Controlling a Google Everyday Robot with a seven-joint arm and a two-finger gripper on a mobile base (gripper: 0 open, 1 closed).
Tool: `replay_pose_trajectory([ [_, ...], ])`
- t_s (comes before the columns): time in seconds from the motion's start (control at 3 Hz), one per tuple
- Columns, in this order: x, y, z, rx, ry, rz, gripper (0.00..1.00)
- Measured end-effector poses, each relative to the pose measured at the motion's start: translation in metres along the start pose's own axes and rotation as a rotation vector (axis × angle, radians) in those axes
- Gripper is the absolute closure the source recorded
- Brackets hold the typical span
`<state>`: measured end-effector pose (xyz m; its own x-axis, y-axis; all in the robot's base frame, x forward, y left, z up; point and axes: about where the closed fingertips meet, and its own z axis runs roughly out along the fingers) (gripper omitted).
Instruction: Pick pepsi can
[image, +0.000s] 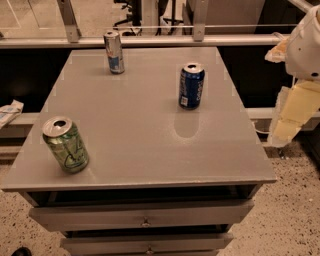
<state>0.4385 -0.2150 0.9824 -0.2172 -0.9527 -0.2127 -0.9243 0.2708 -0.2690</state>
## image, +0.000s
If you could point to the black shoe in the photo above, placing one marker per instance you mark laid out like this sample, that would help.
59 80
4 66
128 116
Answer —
22 251

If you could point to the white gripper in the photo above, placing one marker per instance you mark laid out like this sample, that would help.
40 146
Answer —
304 50

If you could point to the silver blue energy drink can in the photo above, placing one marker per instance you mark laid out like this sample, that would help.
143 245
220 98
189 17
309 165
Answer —
114 52

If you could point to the lower grey drawer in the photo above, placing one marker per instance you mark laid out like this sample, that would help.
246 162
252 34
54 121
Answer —
149 245

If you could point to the upper grey drawer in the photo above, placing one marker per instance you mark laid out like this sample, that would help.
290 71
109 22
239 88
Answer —
148 215

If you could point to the grey drawer cabinet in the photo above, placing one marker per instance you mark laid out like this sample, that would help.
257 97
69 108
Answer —
143 146

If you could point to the black office chair base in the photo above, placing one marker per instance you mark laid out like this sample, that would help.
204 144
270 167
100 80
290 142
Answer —
134 14

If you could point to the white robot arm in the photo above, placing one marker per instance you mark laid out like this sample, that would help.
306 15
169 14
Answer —
301 54

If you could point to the grey drawer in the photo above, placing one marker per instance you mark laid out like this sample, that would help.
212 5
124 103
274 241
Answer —
148 215
149 245

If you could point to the green soda can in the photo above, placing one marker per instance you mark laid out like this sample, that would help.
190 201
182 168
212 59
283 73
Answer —
62 137

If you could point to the white crumpled cloth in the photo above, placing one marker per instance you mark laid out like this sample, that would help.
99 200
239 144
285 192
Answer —
10 112

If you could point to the metal railing frame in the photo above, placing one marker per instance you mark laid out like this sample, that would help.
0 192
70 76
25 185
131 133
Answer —
69 24

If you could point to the blue pepsi can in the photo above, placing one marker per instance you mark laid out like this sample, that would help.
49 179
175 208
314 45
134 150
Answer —
191 85

